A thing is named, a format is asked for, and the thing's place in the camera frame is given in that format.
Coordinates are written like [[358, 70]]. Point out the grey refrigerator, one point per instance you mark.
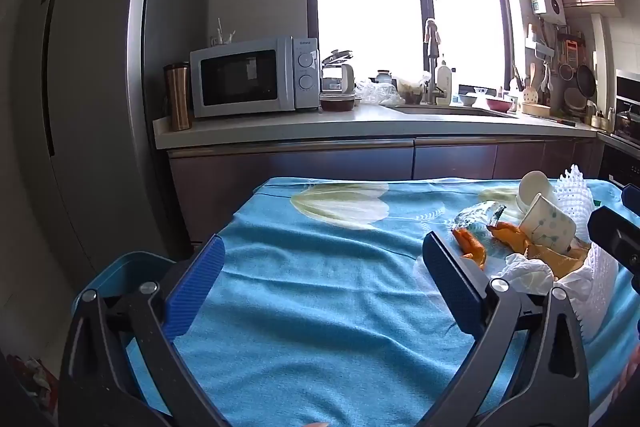
[[100, 82]]

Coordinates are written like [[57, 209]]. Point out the black built-in oven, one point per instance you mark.
[[617, 164]]

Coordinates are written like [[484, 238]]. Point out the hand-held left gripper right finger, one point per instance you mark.
[[452, 277]]

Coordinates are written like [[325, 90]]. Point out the dark red bowl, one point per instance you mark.
[[337, 103]]

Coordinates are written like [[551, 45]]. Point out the pile of floor clutter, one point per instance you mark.
[[35, 377]]

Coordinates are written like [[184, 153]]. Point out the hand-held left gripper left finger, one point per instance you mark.
[[195, 287]]

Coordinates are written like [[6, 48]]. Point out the blue plastic bin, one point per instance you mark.
[[115, 272]]

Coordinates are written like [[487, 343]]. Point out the copper steel tumbler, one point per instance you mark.
[[178, 99]]

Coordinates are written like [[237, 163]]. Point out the plain white paper cup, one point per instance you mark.
[[535, 187]]

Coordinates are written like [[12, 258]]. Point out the white microwave oven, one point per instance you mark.
[[235, 77]]

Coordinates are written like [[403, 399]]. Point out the clear plastic wrapper with barcode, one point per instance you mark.
[[472, 214]]

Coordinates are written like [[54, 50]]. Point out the steel countertop oven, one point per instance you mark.
[[627, 107]]

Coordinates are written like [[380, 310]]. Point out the utensil holder with spoons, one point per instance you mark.
[[532, 99]]

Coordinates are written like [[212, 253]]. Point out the black frying pan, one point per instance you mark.
[[586, 82]]

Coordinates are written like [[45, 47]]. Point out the large orange peel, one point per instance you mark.
[[510, 237]]

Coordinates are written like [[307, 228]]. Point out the white soap bottle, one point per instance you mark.
[[444, 82]]

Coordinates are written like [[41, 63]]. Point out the blue flower print cloth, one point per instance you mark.
[[325, 307]]

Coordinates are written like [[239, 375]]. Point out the crumpled white tissue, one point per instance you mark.
[[522, 272]]

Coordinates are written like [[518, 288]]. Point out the white foam net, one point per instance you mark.
[[575, 199], [597, 292]]

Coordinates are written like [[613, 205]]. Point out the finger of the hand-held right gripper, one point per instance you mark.
[[617, 242], [631, 202]]

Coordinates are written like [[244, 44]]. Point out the pink bowl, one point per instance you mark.
[[498, 105]]

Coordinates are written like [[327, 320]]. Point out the steel kitchen sink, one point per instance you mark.
[[450, 111]]

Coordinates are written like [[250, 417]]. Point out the small white bowl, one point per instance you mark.
[[468, 100]]

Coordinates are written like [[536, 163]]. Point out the small cup with sticks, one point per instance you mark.
[[221, 36]]

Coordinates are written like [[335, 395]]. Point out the brown ceramic jar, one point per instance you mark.
[[384, 77]]

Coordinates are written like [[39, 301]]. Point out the clear plastic bag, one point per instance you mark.
[[377, 94]]

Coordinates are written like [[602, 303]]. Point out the small orange peel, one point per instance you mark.
[[470, 247]]

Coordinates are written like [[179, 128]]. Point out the steel kitchen faucet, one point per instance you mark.
[[431, 67]]

